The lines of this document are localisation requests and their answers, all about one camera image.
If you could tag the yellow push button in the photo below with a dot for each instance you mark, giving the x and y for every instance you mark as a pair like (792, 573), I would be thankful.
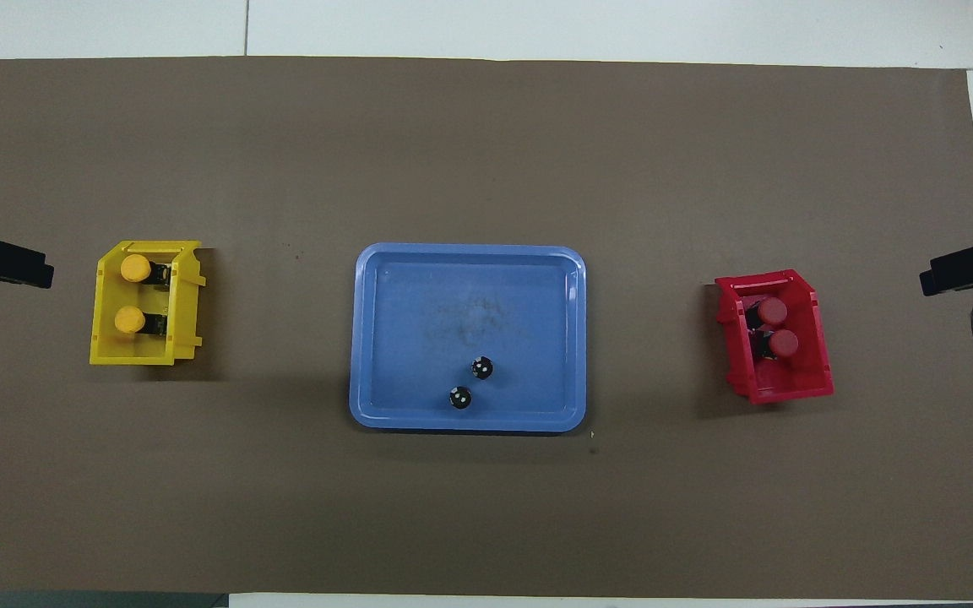
(128, 320)
(134, 268)

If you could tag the red push button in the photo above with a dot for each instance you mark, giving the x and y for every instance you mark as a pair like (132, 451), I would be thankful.
(784, 343)
(774, 311)

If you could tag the blue plastic tray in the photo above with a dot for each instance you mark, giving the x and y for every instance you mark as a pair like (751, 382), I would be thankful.
(419, 338)

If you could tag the yellow plastic bin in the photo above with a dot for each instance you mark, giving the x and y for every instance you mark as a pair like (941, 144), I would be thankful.
(106, 338)

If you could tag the red plastic bin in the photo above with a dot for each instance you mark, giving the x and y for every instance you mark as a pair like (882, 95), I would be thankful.
(790, 384)

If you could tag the black knob with white dots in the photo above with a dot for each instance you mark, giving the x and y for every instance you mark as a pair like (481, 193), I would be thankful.
(481, 368)
(460, 398)

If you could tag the brown paper table mat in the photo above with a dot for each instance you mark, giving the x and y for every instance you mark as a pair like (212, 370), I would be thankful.
(486, 152)

